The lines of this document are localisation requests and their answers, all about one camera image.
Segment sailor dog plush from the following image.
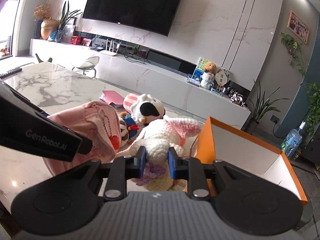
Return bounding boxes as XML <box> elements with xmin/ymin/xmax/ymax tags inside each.
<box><xmin>118</xmin><ymin>112</ymin><xmax>140</xmax><ymax>147</ymax></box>

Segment white crochet bunny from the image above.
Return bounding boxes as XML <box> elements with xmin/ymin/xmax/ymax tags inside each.
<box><xmin>116</xmin><ymin>115</ymin><xmax>202</xmax><ymax>191</ymax></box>

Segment pink plush backpack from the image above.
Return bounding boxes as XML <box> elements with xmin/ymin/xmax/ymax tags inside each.
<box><xmin>43</xmin><ymin>101</ymin><xmax>121</xmax><ymax>176</ymax></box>

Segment white cow plush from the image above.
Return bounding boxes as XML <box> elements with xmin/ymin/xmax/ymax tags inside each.
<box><xmin>130</xmin><ymin>94</ymin><xmax>165</xmax><ymax>127</ymax></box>

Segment pink striped hat plush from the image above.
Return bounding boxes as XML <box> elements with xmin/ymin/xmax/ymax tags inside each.
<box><xmin>123</xmin><ymin>93</ymin><xmax>140</xmax><ymax>114</ymax></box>

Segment orange cardboard box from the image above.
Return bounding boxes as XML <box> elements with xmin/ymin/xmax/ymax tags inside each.
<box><xmin>189</xmin><ymin>117</ymin><xmax>308</xmax><ymax>206</ymax></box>

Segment black remote control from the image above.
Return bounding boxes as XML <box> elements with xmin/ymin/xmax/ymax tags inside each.
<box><xmin>0</xmin><ymin>67</ymin><xmax>22</xmax><ymax>79</ymax></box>

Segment black toy vehicle model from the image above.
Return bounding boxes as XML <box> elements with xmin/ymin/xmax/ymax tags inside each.
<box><xmin>226</xmin><ymin>87</ymin><xmax>247</xmax><ymax>108</ymax></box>

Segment white marble tv console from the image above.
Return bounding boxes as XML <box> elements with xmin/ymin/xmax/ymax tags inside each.
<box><xmin>29</xmin><ymin>39</ymin><xmax>250</xmax><ymax>129</ymax></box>

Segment small white chair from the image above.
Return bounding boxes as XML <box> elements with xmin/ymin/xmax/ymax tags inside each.
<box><xmin>72</xmin><ymin>56</ymin><xmax>100</xmax><ymax>78</ymax></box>

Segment potted orchid plant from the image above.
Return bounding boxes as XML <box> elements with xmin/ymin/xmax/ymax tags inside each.
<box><xmin>244</xmin><ymin>80</ymin><xmax>288</xmax><ymax>135</ymax></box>

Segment round paper fan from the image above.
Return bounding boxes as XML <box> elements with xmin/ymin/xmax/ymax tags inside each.
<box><xmin>215</xmin><ymin>67</ymin><xmax>230</xmax><ymax>90</ymax></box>

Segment blue landscape picture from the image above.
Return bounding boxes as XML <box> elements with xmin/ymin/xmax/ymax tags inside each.
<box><xmin>191</xmin><ymin>57</ymin><xmax>209</xmax><ymax>85</ymax></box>

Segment brown teddy bear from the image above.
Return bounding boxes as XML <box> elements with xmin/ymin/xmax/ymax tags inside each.
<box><xmin>203</xmin><ymin>62</ymin><xmax>217</xmax><ymax>76</ymax></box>

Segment blue water jug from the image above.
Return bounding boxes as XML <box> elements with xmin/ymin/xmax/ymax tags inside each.
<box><xmin>280</xmin><ymin>121</ymin><xmax>306</xmax><ymax>159</ymax></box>

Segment golden acorn vase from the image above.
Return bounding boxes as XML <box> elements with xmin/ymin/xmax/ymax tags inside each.
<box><xmin>41</xmin><ymin>18</ymin><xmax>59</xmax><ymax>40</ymax></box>

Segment white wifi router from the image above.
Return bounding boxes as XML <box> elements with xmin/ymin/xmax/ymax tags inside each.
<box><xmin>100</xmin><ymin>39</ymin><xmax>121</xmax><ymax>56</ymax></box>

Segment left potted green plant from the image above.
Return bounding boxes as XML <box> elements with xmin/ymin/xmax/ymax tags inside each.
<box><xmin>55</xmin><ymin>1</ymin><xmax>81</xmax><ymax>43</ymax></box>

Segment hanging pothos plant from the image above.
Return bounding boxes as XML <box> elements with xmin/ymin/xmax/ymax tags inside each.
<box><xmin>302</xmin><ymin>82</ymin><xmax>320</xmax><ymax>140</ymax></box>

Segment wall trailing vine plant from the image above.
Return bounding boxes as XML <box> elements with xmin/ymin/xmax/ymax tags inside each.
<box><xmin>280</xmin><ymin>33</ymin><xmax>309</xmax><ymax>78</ymax></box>

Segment black wall television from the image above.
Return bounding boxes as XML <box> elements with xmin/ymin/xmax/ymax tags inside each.
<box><xmin>82</xmin><ymin>0</ymin><xmax>181</xmax><ymax>36</ymax></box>

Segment framed wall picture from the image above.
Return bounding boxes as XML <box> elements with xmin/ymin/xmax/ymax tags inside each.
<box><xmin>287</xmin><ymin>10</ymin><xmax>310</xmax><ymax>44</ymax></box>

